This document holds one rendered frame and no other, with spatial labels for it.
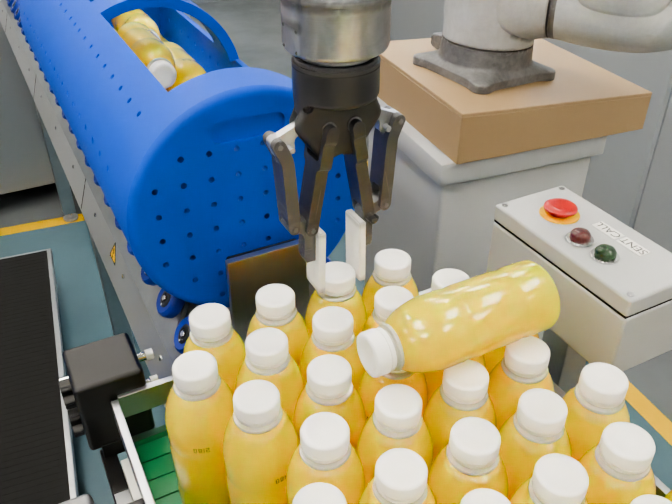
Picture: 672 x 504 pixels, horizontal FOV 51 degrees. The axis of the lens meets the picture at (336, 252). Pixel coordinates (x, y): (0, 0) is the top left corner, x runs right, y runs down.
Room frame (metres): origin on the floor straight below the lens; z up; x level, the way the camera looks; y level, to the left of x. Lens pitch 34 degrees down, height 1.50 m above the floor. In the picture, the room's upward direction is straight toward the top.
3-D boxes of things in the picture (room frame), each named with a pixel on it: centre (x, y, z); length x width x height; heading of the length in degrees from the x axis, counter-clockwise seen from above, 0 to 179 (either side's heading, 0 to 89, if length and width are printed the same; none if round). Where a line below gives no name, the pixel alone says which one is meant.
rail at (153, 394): (0.60, 0.05, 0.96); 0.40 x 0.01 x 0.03; 118
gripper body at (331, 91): (0.58, 0.00, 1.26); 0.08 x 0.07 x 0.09; 117
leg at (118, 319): (1.57, 0.63, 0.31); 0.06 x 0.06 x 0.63; 28
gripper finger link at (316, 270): (0.57, 0.02, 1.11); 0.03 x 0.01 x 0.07; 27
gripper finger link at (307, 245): (0.56, 0.04, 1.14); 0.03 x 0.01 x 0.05; 117
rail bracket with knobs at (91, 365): (0.54, 0.24, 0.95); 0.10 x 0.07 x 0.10; 118
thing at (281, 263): (0.67, 0.08, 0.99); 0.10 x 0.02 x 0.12; 118
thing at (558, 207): (0.66, -0.25, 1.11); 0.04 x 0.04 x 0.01
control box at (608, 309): (0.62, -0.27, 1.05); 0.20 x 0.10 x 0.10; 28
